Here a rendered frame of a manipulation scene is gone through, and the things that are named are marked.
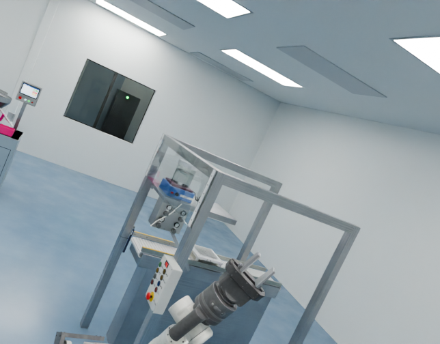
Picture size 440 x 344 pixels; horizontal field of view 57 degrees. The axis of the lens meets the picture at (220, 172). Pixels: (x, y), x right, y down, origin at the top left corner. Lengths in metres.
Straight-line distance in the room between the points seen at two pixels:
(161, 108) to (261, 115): 2.14
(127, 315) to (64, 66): 5.43
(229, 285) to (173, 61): 7.19
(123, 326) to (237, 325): 0.99
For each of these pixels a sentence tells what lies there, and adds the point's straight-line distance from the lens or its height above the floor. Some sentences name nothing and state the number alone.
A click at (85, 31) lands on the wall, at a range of 7.85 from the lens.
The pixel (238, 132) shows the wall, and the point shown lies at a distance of 8.58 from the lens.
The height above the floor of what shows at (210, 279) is 0.75.
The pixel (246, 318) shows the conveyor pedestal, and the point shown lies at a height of 0.47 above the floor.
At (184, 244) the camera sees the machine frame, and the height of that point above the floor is 1.21.
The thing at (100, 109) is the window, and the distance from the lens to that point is 7.99.
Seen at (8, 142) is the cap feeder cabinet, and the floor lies 0.69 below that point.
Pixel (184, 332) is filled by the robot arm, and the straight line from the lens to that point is 1.07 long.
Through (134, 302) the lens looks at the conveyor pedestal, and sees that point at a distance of 3.21.
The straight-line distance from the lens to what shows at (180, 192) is 2.44.
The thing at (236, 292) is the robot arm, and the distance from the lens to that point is 1.04.
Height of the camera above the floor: 1.85
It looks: 6 degrees down
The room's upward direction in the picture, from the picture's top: 25 degrees clockwise
